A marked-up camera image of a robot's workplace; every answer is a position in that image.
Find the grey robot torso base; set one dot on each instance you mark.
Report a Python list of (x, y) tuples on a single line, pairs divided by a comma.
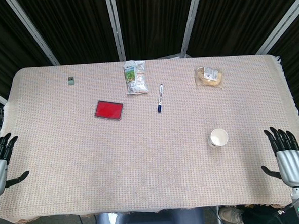
[(148, 222)]

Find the white paper cup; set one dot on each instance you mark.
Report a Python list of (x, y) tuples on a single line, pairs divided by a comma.
[(217, 138)]

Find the pink woven tablecloth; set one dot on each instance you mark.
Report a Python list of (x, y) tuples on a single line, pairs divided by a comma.
[(141, 148)]

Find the grey metal partition frame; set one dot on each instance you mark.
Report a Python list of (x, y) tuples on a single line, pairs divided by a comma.
[(31, 27), (190, 20), (115, 25), (281, 22)]

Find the white green snack bag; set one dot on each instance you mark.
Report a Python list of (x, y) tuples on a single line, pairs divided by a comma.
[(136, 77)]

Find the red ink pad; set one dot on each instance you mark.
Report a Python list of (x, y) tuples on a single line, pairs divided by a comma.
[(109, 110)]

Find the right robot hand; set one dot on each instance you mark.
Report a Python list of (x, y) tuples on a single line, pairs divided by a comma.
[(292, 164)]

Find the blue white marker pen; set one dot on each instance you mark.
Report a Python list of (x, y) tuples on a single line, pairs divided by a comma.
[(160, 98)]

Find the bread in clear wrapper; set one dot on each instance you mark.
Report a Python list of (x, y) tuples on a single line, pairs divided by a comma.
[(208, 77)]

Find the small green eraser block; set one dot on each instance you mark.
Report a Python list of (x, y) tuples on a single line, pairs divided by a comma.
[(71, 80)]

